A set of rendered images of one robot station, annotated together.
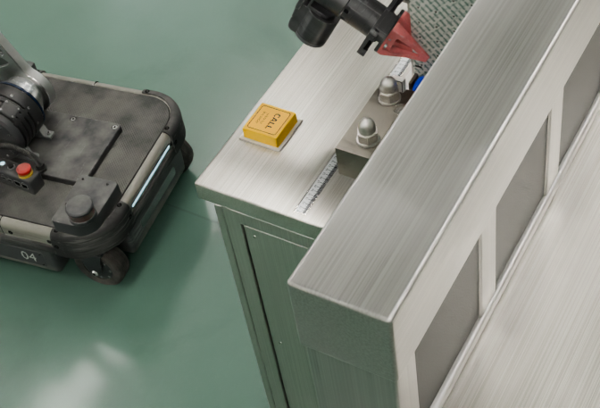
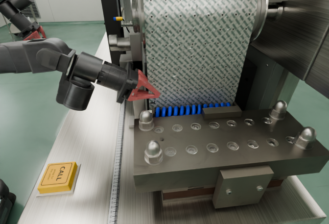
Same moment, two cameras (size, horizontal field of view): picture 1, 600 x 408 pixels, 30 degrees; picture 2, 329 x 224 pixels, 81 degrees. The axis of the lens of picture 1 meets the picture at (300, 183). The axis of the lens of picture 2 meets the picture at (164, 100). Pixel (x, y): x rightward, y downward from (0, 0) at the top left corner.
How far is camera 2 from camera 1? 1.37 m
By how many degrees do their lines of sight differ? 35
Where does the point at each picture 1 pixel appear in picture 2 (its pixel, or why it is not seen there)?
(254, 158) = (53, 207)
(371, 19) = (121, 76)
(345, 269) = not seen: outside the picture
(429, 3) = (161, 52)
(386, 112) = (151, 134)
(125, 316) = not seen: outside the picture
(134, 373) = not seen: outside the picture
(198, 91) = (13, 169)
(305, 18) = (69, 90)
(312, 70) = (74, 134)
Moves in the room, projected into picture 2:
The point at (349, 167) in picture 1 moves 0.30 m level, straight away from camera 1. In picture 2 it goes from (146, 185) to (85, 111)
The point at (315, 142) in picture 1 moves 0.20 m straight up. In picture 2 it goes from (96, 174) to (76, 113)
